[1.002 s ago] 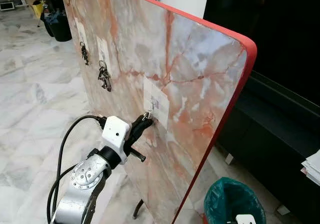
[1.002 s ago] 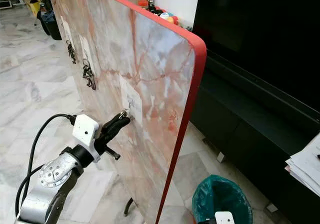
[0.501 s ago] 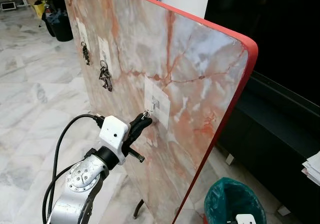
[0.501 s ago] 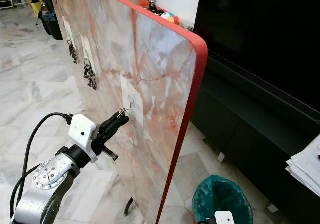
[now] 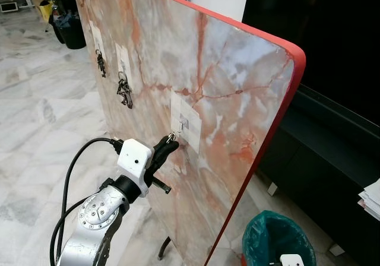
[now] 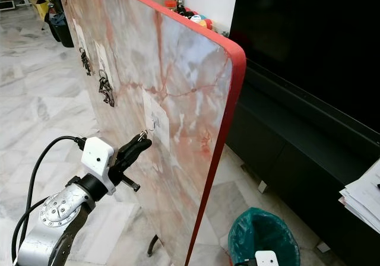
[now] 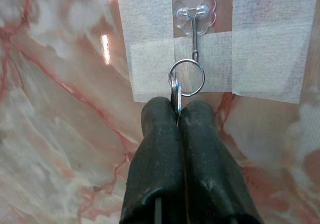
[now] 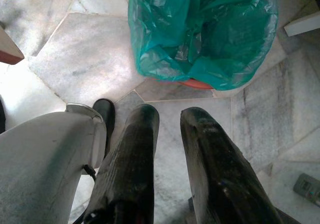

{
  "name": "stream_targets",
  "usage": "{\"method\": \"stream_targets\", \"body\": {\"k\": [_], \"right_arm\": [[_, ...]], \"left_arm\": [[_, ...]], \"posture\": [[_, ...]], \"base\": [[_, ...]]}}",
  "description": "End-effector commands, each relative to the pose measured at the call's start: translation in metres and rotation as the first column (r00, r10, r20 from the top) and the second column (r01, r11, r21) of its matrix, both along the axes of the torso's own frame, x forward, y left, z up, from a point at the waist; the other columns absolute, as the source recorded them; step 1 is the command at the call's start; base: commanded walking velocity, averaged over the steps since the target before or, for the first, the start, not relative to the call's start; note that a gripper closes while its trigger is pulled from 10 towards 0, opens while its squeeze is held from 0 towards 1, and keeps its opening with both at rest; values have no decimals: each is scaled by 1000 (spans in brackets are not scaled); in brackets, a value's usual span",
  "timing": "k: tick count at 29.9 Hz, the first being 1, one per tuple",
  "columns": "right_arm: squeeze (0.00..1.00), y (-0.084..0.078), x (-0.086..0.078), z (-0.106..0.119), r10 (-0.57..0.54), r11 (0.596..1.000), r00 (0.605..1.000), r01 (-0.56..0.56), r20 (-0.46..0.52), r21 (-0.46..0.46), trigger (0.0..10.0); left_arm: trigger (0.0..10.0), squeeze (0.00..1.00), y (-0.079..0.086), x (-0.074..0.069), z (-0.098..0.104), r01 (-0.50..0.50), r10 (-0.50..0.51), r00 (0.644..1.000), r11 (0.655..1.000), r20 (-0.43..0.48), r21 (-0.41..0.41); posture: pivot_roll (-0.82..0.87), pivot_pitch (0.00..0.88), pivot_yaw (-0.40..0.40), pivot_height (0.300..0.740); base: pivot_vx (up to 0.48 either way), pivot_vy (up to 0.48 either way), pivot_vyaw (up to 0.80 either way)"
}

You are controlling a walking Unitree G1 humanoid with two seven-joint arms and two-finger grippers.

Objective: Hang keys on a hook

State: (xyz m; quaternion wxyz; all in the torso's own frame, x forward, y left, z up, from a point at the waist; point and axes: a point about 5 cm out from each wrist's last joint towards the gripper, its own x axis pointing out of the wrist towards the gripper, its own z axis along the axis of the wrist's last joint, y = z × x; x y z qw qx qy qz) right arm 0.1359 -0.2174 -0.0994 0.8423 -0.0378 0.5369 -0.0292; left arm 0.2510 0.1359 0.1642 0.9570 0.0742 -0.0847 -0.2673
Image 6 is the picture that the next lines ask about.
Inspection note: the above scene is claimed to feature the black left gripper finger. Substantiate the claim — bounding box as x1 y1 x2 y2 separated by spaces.
118 133 147 159
122 139 153 168

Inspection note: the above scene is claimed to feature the large dark key bunch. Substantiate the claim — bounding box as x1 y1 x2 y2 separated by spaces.
98 70 115 107

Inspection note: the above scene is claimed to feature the black table leg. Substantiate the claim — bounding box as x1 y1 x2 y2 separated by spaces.
148 235 160 257

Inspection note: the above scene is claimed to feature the marble pattern folding table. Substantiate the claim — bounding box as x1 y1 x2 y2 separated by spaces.
55 0 247 266

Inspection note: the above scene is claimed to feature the small dark key bunch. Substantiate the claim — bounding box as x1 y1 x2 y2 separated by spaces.
79 47 93 77

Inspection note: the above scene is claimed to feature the black bag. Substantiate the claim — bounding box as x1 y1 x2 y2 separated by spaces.
46 12 75 48

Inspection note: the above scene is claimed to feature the green lined waste bin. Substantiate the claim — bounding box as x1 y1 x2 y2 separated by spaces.
228 207 301 266

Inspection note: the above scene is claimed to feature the yellow box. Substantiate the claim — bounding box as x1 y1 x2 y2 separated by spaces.
36 0 53 20

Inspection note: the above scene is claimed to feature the black low cabinet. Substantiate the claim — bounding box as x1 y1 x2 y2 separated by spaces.
226 58 380 264

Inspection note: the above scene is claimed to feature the black television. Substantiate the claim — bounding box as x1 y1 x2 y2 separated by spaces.
229 0 380 133

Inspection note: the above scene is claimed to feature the white paper stack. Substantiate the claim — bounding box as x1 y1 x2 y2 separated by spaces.
338 158 380 234

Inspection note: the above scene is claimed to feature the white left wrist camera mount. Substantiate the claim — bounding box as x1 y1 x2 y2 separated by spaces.
80 137 115 195

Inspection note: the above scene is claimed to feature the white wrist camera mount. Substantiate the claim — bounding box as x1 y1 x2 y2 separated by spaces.
80 137 115 195
254 251 280 266

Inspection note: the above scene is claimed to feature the taped adhesive wall hook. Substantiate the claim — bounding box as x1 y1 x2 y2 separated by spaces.
73 20 90 53
142 89 171 151
95 40 113 75

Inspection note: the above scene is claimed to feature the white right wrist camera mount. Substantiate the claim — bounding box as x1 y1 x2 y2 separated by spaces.
254 251 280 266

